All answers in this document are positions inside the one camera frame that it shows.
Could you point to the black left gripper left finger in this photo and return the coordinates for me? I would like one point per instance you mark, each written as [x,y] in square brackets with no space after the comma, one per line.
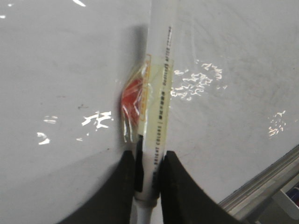
[112,203]

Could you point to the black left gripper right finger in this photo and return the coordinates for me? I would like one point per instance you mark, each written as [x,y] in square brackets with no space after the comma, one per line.
[183,201]

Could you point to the white black whiteboard marker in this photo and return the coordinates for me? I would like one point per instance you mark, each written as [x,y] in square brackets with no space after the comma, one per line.
[154,105]

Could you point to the white plastic marker tray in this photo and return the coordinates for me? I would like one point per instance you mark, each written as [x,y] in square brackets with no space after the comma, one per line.
[288,200]

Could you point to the red magnet taped to marker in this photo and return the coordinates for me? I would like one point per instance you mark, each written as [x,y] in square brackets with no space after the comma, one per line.
[130,100]

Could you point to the white whiteboard with aluminium frame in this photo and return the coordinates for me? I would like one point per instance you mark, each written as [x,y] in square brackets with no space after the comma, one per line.
[63,64]

